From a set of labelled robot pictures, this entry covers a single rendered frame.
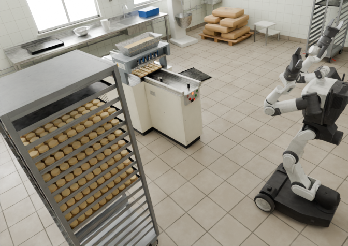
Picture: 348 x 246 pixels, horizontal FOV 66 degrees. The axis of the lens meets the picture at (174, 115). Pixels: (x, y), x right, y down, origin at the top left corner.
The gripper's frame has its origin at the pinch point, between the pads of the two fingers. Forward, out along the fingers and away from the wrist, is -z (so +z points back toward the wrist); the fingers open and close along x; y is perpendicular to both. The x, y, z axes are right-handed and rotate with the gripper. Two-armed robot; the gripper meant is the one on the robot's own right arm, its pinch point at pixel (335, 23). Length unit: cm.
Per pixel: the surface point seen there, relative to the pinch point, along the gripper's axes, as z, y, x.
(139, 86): 155, 139, 89
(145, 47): 109, 161, 88
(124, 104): 75, -20, 151
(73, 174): 120, -36, 177
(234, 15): 93, 409, -186
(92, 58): 57, 2, 171
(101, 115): 85, -19, 164
